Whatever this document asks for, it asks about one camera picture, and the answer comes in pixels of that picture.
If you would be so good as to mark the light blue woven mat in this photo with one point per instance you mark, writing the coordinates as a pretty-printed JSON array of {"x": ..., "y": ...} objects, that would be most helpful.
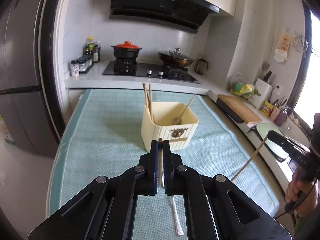
[{"x": 100, "y": 142}]

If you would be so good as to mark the black door frame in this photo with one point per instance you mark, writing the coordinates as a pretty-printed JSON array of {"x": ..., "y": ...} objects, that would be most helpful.
[{"x": 47, "y": 67}]

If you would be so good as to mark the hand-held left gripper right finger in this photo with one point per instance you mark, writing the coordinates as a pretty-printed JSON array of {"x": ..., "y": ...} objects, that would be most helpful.
[{"x": 168, "y": 170}]

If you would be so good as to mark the green cutting board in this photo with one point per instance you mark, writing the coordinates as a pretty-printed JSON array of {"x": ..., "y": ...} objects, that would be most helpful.
[{"x": 262, "y": 130}]

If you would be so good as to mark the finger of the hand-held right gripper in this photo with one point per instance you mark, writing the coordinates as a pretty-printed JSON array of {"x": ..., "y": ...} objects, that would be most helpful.
[
  {"x": 281, "y": 147},
  {"x": 285, "y": 139}
]

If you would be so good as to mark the wooden spoon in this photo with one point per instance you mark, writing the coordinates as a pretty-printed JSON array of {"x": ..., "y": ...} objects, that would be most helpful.
[{"x": 177, "y": 121}]

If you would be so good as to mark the white labelled spice jar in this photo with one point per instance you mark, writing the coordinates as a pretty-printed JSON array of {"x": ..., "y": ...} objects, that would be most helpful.
[{"x": 75, "y": 68}]

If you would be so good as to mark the person's right hand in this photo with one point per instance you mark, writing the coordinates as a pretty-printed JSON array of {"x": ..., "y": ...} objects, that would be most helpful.
[{"x": 300, "y": 192}]

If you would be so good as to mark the large metal spoon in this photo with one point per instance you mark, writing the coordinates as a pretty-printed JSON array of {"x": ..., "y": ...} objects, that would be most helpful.
[{"x": 177, "y": 220}]

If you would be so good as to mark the dark sauce bottle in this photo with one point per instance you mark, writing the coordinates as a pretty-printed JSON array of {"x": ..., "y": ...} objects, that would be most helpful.
[{"x": 96, "y": 53}]

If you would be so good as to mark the green garment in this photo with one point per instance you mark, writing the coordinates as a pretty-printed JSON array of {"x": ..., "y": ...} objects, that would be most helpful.
[{"x": 303, "y": 227}]

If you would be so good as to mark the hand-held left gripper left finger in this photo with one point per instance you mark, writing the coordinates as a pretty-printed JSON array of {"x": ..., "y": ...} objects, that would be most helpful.
[{"x": 153, "y": 170}]

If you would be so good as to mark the white ceramic figurines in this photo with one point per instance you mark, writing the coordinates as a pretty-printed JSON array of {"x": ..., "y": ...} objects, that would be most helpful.
[{"x": 296, "y": 120}]

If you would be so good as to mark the wooden cutting board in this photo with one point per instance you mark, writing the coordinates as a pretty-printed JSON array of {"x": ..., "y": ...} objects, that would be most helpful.
[{"x": 240, "y": 108}]

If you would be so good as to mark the cream ribbed utensil holder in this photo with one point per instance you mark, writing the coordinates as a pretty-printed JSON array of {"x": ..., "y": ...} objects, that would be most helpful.
[{"x": 155, "y": 135}]

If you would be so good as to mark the yellow printed cup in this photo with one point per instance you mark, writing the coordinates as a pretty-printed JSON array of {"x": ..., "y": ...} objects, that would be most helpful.
[{"x": 267, "y": 108}]

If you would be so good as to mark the black clay pot red lid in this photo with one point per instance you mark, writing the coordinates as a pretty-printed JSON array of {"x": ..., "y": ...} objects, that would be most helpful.
[{"x": 125, "y": 52}]

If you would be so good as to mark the dark wok with glass lid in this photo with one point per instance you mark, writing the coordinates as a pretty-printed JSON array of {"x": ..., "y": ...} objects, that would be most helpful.
[{"x": 175, "y": 57}]

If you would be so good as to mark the beige printed oven mitt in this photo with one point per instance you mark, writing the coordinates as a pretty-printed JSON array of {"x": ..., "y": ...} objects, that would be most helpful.
[{"x": 282, "y": 46}]

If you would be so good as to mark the black glass gas hob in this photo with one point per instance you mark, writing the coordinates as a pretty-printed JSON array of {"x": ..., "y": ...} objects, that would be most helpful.
[{"x": 142, "y": 70}]

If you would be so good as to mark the grey steel refrigerator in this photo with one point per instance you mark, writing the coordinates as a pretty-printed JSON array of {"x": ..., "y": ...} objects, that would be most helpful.
[{"x": 20, "y": 67}]

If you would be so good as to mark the purple soap dispenser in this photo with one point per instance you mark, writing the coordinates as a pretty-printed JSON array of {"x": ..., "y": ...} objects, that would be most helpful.
[{"x": 281, "y": 117}]

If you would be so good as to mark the wooden chopstick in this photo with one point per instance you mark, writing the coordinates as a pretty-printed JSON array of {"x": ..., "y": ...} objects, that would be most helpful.
[
  {"x": 150, "y": 90},
  {"x": 147, "y": 103},
  {"x": 248, "y": 158},
  {"x": 145, "y": 90}
]

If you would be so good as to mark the window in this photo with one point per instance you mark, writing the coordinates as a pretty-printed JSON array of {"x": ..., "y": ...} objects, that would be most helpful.
[{"x": 312, "y": 67}]

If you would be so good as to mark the glass press pot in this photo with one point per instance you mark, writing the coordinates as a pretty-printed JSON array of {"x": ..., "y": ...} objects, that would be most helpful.
[{"x": 201, "y": 65}]

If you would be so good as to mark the yellow printed cardboard box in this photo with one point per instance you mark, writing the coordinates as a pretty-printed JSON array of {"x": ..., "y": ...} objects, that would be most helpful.
[{"x": 5, "y": 130}]

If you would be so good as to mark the yellow and green rags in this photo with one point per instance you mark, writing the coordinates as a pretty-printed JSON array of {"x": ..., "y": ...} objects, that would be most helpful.
[{"x": 241, "y": 87}]

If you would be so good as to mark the black tray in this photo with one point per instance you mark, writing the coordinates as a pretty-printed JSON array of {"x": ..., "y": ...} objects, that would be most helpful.
[{"x": 230, "y": 113}]

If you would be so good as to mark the black range hood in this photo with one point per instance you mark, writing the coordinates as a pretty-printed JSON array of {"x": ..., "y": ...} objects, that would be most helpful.
[{"x": 155, "y": 7}]

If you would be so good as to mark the yellow capped sauce bottle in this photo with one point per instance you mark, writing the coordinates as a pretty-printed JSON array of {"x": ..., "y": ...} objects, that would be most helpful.
[{"x": 90, "y": 43}]

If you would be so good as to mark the white knife block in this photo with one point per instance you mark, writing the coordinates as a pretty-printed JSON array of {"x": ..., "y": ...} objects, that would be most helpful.
[{"x": 261, "y": 92}]

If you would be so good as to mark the wall socket with plug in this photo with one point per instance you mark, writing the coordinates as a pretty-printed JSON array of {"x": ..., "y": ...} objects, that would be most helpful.
[{"x": 277, "y": 88}]

